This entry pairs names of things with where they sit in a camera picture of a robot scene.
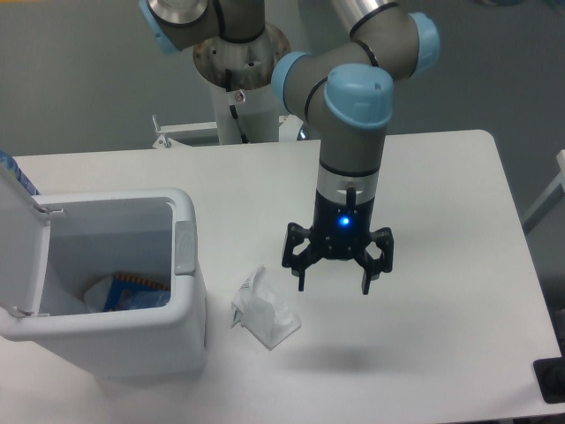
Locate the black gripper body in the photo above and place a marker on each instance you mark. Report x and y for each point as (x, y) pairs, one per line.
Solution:
(339, 232)

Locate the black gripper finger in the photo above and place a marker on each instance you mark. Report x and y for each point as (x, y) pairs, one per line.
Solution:
(303, 248)
(383, 239)

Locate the clear plastic wrapper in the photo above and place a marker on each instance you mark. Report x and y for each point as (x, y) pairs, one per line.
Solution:
(260, 307)

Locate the clear plastic water bottle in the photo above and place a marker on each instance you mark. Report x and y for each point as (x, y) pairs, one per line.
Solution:
(133, 300)

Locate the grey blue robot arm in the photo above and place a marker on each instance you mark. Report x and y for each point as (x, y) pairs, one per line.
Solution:
(345, 95)

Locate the white trash can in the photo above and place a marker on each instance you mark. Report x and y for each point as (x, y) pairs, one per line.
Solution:
(56, 247)

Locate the blue snack package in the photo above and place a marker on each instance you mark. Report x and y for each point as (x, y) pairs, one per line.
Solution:
(123, 283)

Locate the black table clamp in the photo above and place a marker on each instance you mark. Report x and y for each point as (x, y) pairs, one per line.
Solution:
(550, 376)

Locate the white crumpled paper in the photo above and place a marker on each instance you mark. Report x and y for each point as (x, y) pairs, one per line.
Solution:
(96, 296)

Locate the blue patterned object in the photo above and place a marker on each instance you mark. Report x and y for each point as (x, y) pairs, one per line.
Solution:
(12, 166)

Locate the white middle support bracket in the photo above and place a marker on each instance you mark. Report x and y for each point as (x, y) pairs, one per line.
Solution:
(290, 128)

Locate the white support bracket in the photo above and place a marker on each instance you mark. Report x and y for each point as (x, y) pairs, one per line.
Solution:
(290, 128)
(195, 135)

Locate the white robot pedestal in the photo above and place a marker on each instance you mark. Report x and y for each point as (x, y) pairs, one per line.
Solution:
(239, 79)

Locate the white left support bracket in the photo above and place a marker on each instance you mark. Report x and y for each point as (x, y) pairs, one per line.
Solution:
(195, 135)

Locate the white frame at right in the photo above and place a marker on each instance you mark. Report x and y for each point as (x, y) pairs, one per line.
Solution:
(549, 197)

